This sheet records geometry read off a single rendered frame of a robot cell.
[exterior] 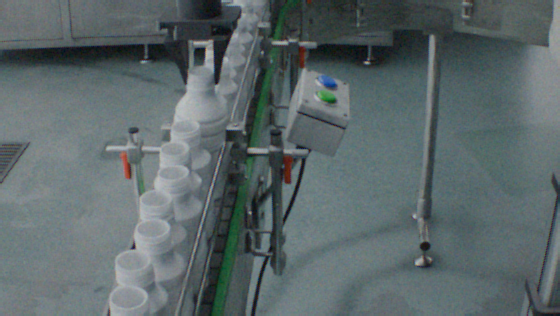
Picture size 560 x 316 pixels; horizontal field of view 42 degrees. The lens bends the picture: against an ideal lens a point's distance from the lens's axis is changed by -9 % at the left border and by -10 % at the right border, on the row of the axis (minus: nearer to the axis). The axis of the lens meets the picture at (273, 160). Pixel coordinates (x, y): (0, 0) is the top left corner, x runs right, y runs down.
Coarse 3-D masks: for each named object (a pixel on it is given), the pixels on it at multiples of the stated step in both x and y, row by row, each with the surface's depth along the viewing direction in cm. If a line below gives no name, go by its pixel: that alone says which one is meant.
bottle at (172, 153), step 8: (168, 144) 95; (176, 144) 96; (184, 144) 95; (168, 152) 96; (176, 152) 96; (184, 152) 96; (168, 160) 93; (176, 160) 93; (184, 160) 93; (192, 176) 95; (200, 176) 97; (192, 184) 95; (200, 184) 96; (192, 192) 95; (200, 192) 96; (200, 200) 96
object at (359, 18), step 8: (360, 0) 223; (464, 0) 227; (352, 8) 229; (360, 8) 224; (464, 8) 228; (472, 8) 232; (360, 16) 225; (464, 16) 229; (360, 24) 226; (464, 24) 231
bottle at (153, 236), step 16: (144, 224) 80; (160, 224) 80; (144, 240) 78; (160, 240) 78; (160, 256) 79; (176, 256) 81; (160, 272) 79; (176, 272) 79; (176, 288) 80; (176, 304) 81
